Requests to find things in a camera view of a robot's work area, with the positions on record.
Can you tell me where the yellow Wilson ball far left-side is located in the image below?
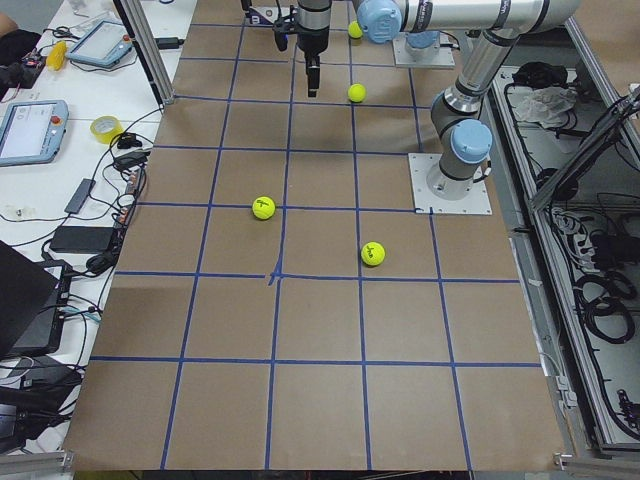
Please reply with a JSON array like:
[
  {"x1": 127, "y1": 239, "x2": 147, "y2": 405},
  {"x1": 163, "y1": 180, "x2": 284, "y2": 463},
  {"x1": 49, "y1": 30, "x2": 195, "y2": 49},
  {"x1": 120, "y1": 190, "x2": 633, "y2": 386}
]
[{"x1": 360, "y1": 241, "x2": 386, "y2": 267}]

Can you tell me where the black power adapter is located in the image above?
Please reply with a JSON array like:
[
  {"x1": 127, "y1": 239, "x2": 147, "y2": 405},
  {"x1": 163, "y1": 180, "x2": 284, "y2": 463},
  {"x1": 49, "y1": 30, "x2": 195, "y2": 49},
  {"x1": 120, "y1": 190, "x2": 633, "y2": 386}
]
[{"x1": 50, "y1": 226, "x2": 114, "y2": 254}]

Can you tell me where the grey teach pendant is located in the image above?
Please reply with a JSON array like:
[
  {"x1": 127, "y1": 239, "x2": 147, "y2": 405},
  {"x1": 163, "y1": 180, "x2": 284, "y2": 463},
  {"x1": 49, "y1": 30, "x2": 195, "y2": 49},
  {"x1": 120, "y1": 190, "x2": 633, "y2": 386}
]
[
  {"x1": 66, "y1": 20, "x2": 133, "y2": 69},
  {"x1": 1, "y1": 100, "x2": 69, "y2": 167}
]

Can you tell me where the black laptop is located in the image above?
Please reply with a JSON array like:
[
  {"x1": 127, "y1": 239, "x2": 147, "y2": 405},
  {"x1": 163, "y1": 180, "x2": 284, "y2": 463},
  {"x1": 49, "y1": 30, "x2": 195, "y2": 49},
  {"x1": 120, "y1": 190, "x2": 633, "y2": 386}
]
[{"x1": 1, "y1": 243, "x2": 71, "y2": 359}]

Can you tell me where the grey teach pendant far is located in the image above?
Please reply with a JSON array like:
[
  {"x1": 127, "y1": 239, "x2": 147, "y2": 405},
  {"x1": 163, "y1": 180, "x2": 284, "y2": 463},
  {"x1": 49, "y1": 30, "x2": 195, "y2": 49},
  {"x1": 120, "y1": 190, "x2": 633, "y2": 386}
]
[{"x1": 66, "y1": 20, "x2": 133, "y2": 69}]

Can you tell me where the yellow wilson ball left-side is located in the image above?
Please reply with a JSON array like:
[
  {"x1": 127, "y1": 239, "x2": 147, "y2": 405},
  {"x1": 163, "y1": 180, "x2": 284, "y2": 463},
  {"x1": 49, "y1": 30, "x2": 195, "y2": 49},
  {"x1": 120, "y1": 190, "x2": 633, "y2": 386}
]
[
  {"x1": 360, "y1": 241, "x2": 386, "y2": 267},
  {"x1": 251, "y1": 196, "x2": 276, "y2": 220}
]

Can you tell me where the yellow Head tennis ball centre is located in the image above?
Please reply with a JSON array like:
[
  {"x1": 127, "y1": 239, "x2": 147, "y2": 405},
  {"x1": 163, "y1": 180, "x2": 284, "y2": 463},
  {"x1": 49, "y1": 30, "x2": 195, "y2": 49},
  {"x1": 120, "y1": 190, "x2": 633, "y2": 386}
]
[{"x1": 347, "y1": 83, "x2": 367, "y2": 103}]

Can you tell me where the white blue tennis ball can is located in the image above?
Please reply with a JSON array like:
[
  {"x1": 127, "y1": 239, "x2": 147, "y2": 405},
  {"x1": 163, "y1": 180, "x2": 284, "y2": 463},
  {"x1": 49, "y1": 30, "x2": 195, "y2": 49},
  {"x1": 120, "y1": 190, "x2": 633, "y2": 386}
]
[{"x1": 246, "y1": 5, "x2": 295, "y2": 26}]

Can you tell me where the yellow tennis ball far right-side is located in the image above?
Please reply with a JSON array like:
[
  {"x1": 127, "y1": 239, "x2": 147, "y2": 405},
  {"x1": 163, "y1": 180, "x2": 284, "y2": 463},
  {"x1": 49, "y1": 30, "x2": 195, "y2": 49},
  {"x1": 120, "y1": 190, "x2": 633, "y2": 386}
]
[{"x1": 347, "y1": 21, "x2": 363, "y2": 39}]

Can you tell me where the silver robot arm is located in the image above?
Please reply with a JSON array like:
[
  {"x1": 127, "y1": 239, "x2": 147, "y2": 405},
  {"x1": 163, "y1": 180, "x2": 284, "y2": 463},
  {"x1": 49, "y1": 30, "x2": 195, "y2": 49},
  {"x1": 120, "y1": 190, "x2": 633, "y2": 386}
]
[
  {"x1": 273, "y1": 1, "x2": 580, "y2": 154},
  {"x1": 405, "y1": 30, "x2": 442, "y2": 53}
]

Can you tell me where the aluminium frame post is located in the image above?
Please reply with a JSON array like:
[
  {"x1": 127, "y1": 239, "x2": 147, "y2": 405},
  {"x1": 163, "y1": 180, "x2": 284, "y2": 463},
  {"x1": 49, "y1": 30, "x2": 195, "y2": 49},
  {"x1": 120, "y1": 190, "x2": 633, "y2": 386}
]
[{"x1": 113, "y1": 0, "x2": 175, "y2": 107}]

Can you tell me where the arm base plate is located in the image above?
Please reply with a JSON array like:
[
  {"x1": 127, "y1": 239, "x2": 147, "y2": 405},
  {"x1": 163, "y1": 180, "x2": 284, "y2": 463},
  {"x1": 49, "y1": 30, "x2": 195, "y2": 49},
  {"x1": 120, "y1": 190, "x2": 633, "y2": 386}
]
[
  {"x1": 408, "y1": 153, "x2": 492, "y2": 215},
  {"x1": 393, "y1": 31, "x2": 456, "y2": 69}
]

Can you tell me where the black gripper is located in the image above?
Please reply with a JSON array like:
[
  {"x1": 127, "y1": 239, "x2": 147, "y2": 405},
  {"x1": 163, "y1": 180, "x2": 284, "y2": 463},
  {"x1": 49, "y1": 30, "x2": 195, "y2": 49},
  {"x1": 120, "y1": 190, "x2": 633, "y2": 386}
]
[{"x1": 273, "y1": 7, "x2": 330, "y2": 98}]

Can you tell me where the grey teach pendant near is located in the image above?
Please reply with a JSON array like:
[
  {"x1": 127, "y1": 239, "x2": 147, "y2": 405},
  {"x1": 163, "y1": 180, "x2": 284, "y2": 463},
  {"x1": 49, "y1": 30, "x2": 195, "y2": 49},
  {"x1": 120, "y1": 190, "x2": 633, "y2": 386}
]
[{"x1": 1, "y1": 100, "x2": 69, "y2": 167}]

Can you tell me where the yellow tape roll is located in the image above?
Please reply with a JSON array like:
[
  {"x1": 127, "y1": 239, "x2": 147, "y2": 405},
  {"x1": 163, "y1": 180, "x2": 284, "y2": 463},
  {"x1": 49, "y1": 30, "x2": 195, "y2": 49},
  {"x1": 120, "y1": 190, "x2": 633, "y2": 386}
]
[{"x1": 90, "y1": 115, "x2": 124, "y2": 145}]

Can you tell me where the yellow Wilson ball near left-side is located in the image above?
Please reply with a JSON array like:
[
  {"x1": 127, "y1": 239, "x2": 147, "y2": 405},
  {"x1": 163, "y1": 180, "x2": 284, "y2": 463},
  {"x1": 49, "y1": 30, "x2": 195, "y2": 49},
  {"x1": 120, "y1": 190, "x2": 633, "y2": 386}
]
[{"x1": 251, "y1": 196, "x2": 276, "y2": 220}]

